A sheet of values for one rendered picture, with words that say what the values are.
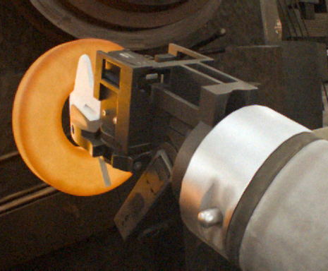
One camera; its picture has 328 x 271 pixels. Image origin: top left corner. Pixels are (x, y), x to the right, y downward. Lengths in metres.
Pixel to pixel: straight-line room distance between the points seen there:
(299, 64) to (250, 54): 2.36
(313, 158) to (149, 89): 0.13
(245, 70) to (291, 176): 0.77
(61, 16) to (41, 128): 0.25
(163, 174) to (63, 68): 0.16
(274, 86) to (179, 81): 0.76
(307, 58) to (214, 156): 3.15
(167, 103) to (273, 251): 0.13
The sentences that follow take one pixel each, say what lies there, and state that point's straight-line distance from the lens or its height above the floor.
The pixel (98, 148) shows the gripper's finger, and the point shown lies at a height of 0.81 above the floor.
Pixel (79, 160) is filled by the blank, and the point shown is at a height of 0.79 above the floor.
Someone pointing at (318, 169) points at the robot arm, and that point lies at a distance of 0.20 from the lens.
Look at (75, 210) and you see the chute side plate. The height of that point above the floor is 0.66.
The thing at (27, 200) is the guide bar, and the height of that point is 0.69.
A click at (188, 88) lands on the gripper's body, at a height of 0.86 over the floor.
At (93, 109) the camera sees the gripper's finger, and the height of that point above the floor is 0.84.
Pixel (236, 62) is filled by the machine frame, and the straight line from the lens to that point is 0.95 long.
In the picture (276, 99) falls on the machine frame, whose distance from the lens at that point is 1.06.
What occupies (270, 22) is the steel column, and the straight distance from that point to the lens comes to 4.94.
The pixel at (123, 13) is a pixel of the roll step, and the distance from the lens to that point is 0.64.
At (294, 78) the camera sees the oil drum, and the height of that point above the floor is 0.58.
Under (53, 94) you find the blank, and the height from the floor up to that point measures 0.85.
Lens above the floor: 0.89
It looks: 12 degrees down
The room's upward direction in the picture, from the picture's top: 5 degrees counter-clockwise
